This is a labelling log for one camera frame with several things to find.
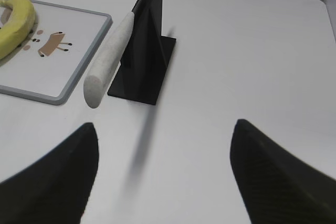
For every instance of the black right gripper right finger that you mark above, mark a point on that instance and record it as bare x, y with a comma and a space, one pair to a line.
276, 186

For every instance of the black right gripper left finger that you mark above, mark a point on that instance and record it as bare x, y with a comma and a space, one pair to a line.
56, 188

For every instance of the knife with white handle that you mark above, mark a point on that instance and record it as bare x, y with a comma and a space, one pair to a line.
107, 60

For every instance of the yellow plastic banana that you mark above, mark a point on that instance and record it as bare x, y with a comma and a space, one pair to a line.
18, 26

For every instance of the white grey-rimmed cutting board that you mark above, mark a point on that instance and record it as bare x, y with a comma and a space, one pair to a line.
49, 63

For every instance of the black knife stand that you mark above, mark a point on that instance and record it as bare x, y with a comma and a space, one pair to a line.
146, 58

